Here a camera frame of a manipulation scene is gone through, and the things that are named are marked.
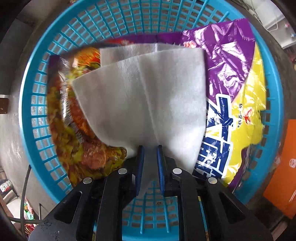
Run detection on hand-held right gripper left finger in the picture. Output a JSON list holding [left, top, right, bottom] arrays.
[[28, 146, 145, 241]]

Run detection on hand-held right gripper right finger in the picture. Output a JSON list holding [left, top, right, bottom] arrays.
[[157, 145, 272, 241]]

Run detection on blue plastic basket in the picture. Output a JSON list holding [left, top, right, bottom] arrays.
[[19, 0, 284, 241]]

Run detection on orange food print packet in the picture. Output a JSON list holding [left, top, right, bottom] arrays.
[[46, 39, 137, 186]]

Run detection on white tissue sheet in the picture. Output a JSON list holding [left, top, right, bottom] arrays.
[[71, 43, 207, 202]]

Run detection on purple yellow snack bag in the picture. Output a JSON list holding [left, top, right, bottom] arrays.
[[120, 18, 269, 193]]

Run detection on orange box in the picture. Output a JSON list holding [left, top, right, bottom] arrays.
[[262, 119, 296, 219]]

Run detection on black cable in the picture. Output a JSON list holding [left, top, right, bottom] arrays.
[[20, 163, 47, 232]]

